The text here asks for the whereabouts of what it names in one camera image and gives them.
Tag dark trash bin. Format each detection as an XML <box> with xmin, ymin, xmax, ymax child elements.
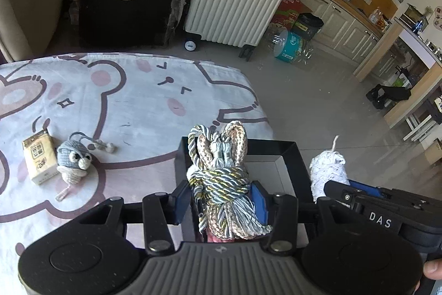
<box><xmin>290</xmin><ymin>13</ymin><xmax>324</xmax><ymax>41</ymax></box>

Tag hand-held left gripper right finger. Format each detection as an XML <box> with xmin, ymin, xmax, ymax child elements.
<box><xmin>251</xmin><ymin>182</ymin><xmax>346</xmax><ymax>252</ymax></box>

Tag black object on floor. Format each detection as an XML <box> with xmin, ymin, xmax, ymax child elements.
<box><xmin>366</xmin><ymin>84</ymin><xmax>411</xmax><ymax>109</ymax></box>

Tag black cardboard box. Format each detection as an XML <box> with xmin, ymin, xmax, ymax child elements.
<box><xmin>174</xmin><ymin>136</ymin><xmax>309</xmax><ymax>244</ymax></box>

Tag small clear bottle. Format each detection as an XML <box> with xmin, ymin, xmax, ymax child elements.
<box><xmin>69</xmin><ymin>0</ymin><xmax>81</xmax><ymax>24</ymax></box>

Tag braided rope bundle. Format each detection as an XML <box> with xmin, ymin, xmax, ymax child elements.
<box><xmin>186</xmin><ymin>120</ymin><xmax>273</xmax><ymax>242</ymax></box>

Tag snack bottles on counter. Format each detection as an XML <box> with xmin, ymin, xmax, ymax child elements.
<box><xmin>369</xmin><ymin>6</ymin><xmax>392</xmax><ymax>31</ymax></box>

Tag red beer carton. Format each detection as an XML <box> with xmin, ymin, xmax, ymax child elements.
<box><xmin>269</xmin><ymin>0</ymin><xmax>304</xmax><ymax>26</ymax></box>

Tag white lace roll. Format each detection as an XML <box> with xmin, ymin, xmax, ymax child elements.
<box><xmin>309</xmin><ymin>135</ymin><xmax>349</xmax><ymax>204</ymax></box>

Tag beige tissue packet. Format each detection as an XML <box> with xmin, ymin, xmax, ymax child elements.
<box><xmin>22</xmin><ymin>131</ymin><xmax>59</xmax><ymax>186</ymax></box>

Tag wooden table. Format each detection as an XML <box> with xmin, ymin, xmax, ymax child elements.
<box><xmin>354</xmin><ymin>17</ymin><xmax>442</xmax><ymax>130</ymax></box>

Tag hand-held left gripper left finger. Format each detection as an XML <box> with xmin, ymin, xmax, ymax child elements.
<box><xmin>74</xmin><ymin>182</ymin><xmax>192</xmax><ymax>256</ymax></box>

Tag grey crochet mouse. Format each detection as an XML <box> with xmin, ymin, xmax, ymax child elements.
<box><xmin>55</xmin><ymin>132</ymin><xmax>116</xmax><ymax>202</ymax></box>

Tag large teal label water bottle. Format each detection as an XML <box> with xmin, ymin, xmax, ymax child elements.
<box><xmin>263</xmin><ymin>24</ymin><xmax>315</xmax><ymax>65</ymax></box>

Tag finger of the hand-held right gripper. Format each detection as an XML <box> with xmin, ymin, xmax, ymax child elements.
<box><xmin>348</xmin><ymin>179</ymin><xmax>382</xmax><ymax>197</ymax></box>
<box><xmin>324</xmin><ymin>180</ymin><xmax>367</xmax><ymax>210</ymax></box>

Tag bear print blanket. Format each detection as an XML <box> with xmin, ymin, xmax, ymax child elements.
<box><xmin>0</xmin><ymin>53</ymin><xmax>273</xmax><ymax>295</ymax></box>

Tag person's right hand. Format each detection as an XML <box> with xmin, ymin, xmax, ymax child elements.
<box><xmin>423</xmin><ymin>260</ymin><xmax>442</xmax><ymax>280</ymax></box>

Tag white kitchen cabinets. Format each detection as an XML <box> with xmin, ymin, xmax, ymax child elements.
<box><xmin>293</xmin><ymin>0</ymin><xmax>398</xmax><ymax>74</ymax></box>

